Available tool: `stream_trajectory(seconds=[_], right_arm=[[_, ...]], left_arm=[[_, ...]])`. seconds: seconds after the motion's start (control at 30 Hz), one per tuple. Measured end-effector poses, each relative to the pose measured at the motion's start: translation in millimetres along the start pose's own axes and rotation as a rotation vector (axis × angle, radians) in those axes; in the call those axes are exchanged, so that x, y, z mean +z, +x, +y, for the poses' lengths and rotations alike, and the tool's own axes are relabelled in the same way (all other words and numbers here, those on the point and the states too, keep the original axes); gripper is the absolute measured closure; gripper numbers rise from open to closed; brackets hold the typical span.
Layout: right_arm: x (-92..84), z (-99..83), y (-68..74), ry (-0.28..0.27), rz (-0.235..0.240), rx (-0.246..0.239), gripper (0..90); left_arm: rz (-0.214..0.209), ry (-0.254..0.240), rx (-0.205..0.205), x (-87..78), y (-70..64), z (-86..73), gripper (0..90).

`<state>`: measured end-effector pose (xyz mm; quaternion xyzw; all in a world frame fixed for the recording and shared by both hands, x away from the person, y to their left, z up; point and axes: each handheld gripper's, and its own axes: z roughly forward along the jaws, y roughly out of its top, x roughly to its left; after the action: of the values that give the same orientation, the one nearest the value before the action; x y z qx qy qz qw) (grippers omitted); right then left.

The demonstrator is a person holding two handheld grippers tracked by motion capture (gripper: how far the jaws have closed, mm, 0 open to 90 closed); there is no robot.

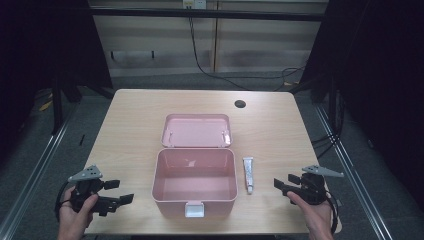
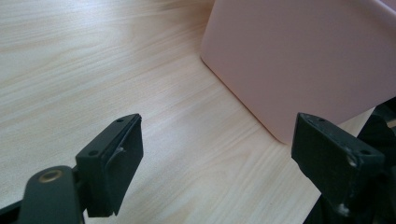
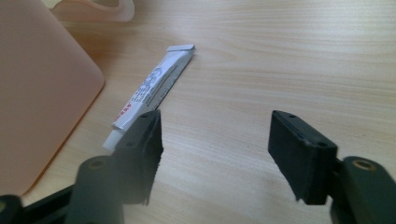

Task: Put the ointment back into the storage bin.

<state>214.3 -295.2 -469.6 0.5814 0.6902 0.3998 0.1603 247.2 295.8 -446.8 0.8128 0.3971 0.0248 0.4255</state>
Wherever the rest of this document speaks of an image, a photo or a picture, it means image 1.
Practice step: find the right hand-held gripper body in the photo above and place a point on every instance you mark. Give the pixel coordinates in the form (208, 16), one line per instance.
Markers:
(313, 188)

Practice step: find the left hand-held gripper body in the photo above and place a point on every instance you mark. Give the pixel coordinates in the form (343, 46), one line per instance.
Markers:
(87, 173)

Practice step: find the person's right hand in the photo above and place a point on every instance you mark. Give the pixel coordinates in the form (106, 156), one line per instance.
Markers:
(315, 216)

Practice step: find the person's left hand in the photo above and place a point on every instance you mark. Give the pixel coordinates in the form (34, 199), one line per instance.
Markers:
(74, 220)

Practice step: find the small black floor stick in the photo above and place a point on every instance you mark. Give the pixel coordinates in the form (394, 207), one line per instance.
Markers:
(82, 140)

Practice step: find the white ointment tube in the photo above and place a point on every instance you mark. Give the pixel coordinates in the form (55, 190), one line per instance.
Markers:
(248, 173)

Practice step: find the pink plastic storage box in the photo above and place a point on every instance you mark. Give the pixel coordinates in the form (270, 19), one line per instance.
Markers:
(195, 176)

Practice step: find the black metal stand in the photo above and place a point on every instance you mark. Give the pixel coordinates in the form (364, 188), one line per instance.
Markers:
(57, 106)

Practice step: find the yellow floor strip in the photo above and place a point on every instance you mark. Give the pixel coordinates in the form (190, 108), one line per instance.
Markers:
(46, 105)

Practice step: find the black table grommet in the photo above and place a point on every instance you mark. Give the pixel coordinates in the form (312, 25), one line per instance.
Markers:
(240, 103)

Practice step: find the dark curtain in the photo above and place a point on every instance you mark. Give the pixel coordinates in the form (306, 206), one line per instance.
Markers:
(43, 43)
(376, 66)

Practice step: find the aluminium floor rail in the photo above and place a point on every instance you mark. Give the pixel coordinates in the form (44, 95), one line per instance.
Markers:
(353, 173)
(36, 166)

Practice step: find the black horizontal frame bar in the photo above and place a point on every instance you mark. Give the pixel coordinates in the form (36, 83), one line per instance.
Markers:
(200, 13)

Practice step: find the white wall socket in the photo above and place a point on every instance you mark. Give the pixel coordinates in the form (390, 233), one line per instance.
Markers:
(194, 3)

